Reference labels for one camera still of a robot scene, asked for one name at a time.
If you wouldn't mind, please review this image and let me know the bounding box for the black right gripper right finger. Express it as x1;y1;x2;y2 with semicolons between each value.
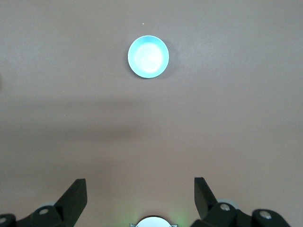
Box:
191;176;293;227

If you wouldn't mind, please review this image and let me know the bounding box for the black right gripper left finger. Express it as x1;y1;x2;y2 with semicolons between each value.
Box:
0;178;88;227

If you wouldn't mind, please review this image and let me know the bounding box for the blue plastic bowl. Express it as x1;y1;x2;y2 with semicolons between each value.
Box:
127;35;170;79

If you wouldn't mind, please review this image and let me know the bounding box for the brown table cover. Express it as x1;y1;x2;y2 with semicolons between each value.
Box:
0;0;303;227

